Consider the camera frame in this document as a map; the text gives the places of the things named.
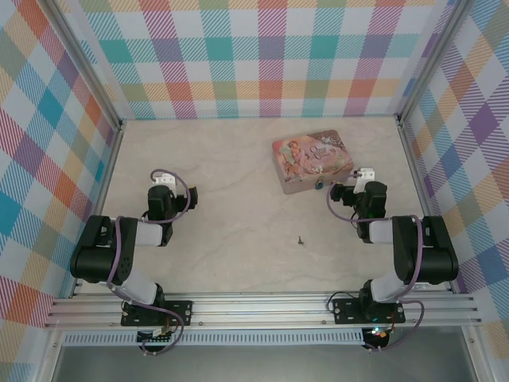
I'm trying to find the pink illustrated tin box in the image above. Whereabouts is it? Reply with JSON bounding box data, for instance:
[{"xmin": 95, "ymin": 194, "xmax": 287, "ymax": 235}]
[{"xmin": 271, "ymin": 128, "xmax": 356, "ymax": 196}]

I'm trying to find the small right control board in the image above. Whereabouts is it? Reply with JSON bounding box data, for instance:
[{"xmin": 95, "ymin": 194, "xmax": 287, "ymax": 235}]
[{"xmin": 363, "ymin": 326, "xmax": 391, "ymax": 342}]

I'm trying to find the small control board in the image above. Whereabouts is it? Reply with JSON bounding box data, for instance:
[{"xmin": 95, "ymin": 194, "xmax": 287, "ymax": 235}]
[
  {"xmin": 363, "ymin": 326, "xmax": 391, "ymax": 342},
  {"xmin": 136, "ymin": 329, "xmax": 175, "ymax": 344}
]

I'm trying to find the small left control board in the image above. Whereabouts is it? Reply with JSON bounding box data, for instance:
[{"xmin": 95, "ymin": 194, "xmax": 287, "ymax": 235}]
[{"xmin": 136, "ymin": 329, "xmax": 175, "ymax": 344}]

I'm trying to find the grey metal panel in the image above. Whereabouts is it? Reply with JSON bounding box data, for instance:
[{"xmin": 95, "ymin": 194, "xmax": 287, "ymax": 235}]
[{"xmin": 51, "ymin": 344, "xmax": 478, "ymax": 382}]

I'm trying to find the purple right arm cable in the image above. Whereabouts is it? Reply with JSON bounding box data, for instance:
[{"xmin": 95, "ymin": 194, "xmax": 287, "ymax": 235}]
[{"xmin": 326, "ymin": 170, "xmax": 425, "ymax": 353}]

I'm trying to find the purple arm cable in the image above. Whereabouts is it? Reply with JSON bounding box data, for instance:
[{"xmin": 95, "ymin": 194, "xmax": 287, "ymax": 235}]
[
  {"xmin": 106, "ymin": 168, "xmax": 190, "ymax": 357},
  {"xmin": 326, "ymin": 170, "xmax": 425, "ymax": 353}
]

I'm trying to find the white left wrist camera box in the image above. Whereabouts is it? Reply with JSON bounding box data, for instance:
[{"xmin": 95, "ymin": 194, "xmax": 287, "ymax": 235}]
[{"xmin": 153, "ymin": 172, "xmax": 177, "ymax": 197}]

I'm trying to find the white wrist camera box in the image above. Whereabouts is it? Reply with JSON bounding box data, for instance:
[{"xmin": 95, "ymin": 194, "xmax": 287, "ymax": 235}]
[
  {"xmin": 153, "ymin": 172, "xmax": 177, "ymax": 197},
  {"xmin": 354, "ymin": 167, "xmax": 376, "ymax": 195}
]

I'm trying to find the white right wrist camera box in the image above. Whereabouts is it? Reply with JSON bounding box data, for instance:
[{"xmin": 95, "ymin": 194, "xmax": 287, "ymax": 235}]
[{"xmin": 354, "ymin": 167, "xmax": 376, "ymax": 195}]

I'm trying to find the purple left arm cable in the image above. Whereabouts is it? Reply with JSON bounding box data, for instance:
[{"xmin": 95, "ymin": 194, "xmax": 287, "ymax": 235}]
[{"xmin": 106, "ymin": 168, "xmax": 190, "ymax": 357}]

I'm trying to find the aluminium side rail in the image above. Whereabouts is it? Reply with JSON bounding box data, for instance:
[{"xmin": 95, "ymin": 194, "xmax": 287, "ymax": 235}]
[
  {"xmin": 70, "ymin": 121, "xmax": 126, "ymax": 298},
  {"xmin": 396, "ymin": 117, "xmax": 457, "ymax": 294}
]

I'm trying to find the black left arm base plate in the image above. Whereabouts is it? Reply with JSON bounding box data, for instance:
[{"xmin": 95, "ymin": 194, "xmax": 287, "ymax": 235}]
[{"xmin": 120, "ymin": 300, "xmax": 195, "ymax": 328}]

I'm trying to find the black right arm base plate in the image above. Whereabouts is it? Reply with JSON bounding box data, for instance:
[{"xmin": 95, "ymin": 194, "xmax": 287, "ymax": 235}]
[{"xmin": 332, "ymin": 298, "xmax": 407, "ymax": 325}]

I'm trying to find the long aluminium base rail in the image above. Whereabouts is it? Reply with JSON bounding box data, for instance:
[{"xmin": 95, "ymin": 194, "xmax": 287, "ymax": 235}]
[{"xmin": 42, "ymin": 291, "xmax": 484, "ymax": 330}]

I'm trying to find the white slotted cable duct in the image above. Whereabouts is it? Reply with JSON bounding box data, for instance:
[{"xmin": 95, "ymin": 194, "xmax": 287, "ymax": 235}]
[{"xmin": 62, "ymin": 332, "xmax": 366, "ymax": 348}]

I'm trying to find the aluminium corner post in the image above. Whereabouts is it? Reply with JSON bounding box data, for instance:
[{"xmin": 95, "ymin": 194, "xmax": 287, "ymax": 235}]
[
  {"xmin": 46, "ymin": 0, "xmax": 125, "ymax": 131},
  {"xmin": 397, "ymin": 0, "xmax": 476, "ymax": 125}
]

